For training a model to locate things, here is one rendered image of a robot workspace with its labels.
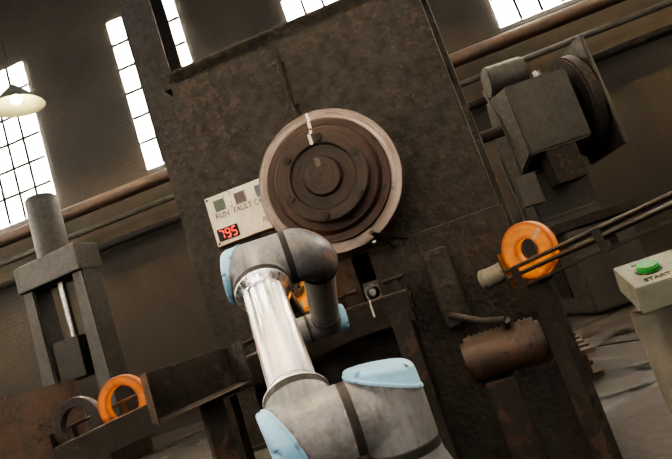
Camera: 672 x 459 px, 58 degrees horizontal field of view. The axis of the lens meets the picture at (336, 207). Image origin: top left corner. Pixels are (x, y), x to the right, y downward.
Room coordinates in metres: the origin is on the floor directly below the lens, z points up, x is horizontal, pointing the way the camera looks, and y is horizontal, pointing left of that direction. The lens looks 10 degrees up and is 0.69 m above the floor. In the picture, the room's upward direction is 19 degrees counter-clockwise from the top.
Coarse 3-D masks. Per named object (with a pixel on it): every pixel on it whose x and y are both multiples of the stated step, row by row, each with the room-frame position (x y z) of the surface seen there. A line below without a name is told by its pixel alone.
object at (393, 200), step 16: (320, 112) 1.89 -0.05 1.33; (336, 112) 1.88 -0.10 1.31; (352, 112) 1.88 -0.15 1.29; (288, 128) 1.91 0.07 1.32; (368, 128) 1.87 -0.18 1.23; (272, 144) 1.92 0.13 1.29; (384, 144) 1.87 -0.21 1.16; (400, 176) 1.86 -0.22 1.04; (400, 192) 1.87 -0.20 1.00; (272, 208) 1.93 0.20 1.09; (384, 208) 1.88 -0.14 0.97; (272, 224) 1.94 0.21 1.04; (384, 224) 1.88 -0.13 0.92; (352, 240) 1.90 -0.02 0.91; (368, 240) 1.89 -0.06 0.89
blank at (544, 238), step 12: (516, 228) 1.65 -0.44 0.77; (528, 228) 1.63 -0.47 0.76; (540, 228) 1.61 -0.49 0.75; (504, 240) 1.69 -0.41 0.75; (516, 240) 1.66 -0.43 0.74; (540, 240) 1.62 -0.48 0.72; (552, 240) 1.60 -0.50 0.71; (504, 252) 1.70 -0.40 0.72; (516, 252) 1.68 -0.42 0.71; (540, 252) 1.63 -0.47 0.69; (552, 252) 1.60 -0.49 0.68; (528, 264) 1.66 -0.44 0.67; (552, 264) 1.62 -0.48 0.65; (528, 276) 1.67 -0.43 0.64; (540, 276) 1.65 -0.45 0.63
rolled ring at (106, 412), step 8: (120, 376) 2.07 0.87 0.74; (128, 376) 2.07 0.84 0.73; (136, 376) 2.09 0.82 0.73; (112, 384) 2.08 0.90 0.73; (120, 384) 2.07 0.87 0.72; (128, 384) 2.07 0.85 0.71; (136, 384) 2.06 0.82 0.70; (104, 392) 2.08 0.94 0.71; (112, 392) 2.10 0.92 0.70; (136, 392) 2.06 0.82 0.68; (104, 400) 2.08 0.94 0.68; (144, 400) 2.06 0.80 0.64; (104, 408) 2.08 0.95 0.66; (104, 416) 2.08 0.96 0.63; (112, 416) 2.09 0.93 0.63
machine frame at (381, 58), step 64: (384, 0) 1.99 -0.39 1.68; (192, 64) 2.11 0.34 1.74; (256, 64) 2.07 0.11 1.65; (320, 64) 2.04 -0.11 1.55; (384, 64) 2.00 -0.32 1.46; (448, 64) 2.05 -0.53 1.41; (192, 128) 2.12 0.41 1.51; (256, 128) 2.09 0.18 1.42; (384, 128) 2.01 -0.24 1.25; (448, 128) 1.98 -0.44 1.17; (448, 192) 1.99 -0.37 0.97; (384, 256) 1.98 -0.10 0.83; (512, 320) 1.93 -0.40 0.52; (448, 384) 1.97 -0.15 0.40; (576, 448) 1.93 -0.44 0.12
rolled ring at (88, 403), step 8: (72, 400) 2.10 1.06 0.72; (80, 400) 2.09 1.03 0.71; (88, 400) 2.09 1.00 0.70; (64, 408) 2.10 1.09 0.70; (72, 408) 2.12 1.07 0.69; (88, 408) 2.09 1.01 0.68; (96, 408) 2.09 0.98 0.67; (56, 416) 2.11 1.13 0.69; (64, 416) 2.12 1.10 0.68; (96, 416) 2.09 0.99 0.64; (56, 424) 2.11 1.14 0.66; (64, 424) 2.13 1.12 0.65; (96, 424) 2.09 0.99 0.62; (56, 432) 2.11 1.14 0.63; (64, 432) 2.12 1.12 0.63; (64, 440) 2.11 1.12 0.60
